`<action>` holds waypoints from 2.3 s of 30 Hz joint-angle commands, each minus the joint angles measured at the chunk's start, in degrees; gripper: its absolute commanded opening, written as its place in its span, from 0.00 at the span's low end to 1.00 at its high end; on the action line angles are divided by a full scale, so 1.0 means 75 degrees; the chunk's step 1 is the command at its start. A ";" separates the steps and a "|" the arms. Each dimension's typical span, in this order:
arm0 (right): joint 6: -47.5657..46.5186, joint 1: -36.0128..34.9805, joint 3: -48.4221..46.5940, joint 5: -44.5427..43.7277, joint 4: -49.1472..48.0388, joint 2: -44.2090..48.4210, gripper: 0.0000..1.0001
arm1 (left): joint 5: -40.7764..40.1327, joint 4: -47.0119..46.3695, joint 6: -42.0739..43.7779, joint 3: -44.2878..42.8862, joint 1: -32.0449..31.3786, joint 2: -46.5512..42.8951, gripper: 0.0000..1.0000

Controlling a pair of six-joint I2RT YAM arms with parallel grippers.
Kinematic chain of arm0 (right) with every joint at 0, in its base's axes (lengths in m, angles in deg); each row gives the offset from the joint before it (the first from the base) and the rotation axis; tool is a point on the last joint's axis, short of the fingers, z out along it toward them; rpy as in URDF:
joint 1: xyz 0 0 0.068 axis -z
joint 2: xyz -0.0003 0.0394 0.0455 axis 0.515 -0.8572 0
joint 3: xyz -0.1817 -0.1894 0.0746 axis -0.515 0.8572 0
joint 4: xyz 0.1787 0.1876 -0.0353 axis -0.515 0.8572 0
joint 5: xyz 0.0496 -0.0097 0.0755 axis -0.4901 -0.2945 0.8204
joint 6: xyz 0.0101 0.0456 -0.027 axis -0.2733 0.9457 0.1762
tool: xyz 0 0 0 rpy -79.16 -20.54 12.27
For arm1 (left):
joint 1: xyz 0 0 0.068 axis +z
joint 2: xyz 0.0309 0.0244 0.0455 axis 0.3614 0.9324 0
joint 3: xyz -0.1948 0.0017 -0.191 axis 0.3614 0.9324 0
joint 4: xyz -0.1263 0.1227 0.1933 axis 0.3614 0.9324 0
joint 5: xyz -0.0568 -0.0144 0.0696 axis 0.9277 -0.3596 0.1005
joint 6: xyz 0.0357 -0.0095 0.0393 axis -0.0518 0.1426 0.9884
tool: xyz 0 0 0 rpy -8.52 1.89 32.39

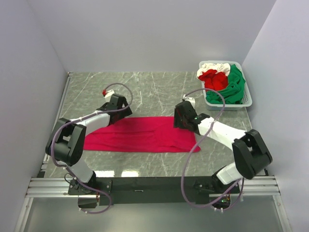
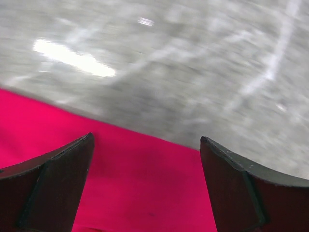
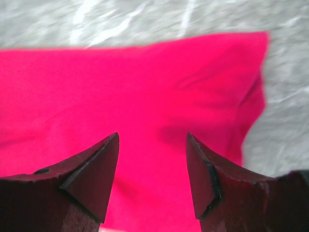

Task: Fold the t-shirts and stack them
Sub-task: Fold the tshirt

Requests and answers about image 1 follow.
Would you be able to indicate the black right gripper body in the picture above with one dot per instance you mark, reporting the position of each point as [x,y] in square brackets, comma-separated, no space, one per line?
[178,121]

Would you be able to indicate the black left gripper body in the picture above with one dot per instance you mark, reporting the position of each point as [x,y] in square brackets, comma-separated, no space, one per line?
[124,113]

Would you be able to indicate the magenta pink t-shirt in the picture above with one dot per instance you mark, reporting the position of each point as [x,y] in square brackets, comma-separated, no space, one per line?
[141,134]

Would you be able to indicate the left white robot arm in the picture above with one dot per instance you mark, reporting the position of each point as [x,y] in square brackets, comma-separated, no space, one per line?
[66,142]

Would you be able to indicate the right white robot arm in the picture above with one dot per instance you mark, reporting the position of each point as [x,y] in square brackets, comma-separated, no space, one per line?
[251,155]

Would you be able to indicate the red t-shirt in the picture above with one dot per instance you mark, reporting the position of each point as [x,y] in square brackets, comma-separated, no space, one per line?
[214,80]

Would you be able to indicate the green t-shirt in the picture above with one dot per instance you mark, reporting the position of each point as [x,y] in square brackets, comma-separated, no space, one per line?
[233,93]

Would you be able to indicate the white t-shirt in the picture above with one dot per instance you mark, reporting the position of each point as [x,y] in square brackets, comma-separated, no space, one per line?
[219,67]

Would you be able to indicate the white plastic laundry basket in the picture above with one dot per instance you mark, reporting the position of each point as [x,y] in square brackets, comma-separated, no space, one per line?
[214,99]

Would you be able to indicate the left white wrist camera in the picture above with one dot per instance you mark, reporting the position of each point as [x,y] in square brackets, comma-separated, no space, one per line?
[107,94]

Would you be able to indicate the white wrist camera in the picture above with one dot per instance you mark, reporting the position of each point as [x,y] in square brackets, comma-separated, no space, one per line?
[107,94]
[189,99]

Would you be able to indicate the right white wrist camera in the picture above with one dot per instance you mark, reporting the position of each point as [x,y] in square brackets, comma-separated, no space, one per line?
[189,99]

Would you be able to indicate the aluminium frame rail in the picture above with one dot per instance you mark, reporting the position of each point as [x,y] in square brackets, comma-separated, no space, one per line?
[57,187]

